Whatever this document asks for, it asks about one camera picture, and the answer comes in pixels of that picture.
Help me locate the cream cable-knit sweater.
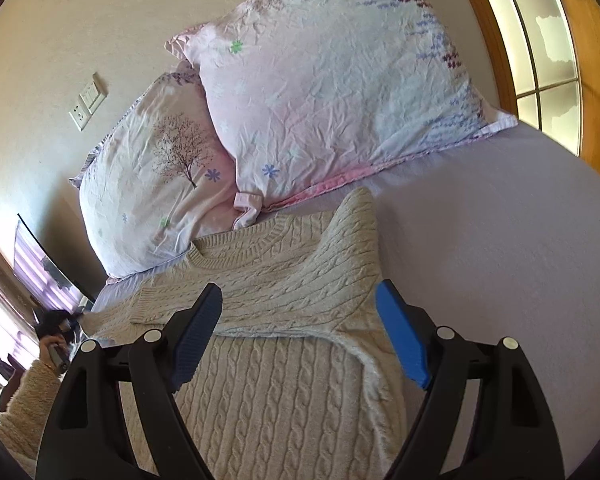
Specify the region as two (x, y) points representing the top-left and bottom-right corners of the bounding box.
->
(83, 188), (407, 479)

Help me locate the person's left hand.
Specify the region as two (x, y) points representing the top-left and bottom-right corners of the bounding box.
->
(40, 335), (70, 376)

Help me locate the cream fleece left sleeve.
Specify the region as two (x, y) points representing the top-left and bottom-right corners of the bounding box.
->
(0, 360), (60, 479)

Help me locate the pink tree-print pillow left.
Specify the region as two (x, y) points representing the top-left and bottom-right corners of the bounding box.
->
(71, 62), (240, 278)

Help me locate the pink floral pillow right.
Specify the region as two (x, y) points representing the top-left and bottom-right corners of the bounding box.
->
(166, 0), (517, 222)

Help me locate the white wall socket switch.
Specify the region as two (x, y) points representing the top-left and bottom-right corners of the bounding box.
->
(68, 73), (107, 131)

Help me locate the wooden frame window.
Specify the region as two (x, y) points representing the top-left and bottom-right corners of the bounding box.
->
(469, 0), (600, 174)

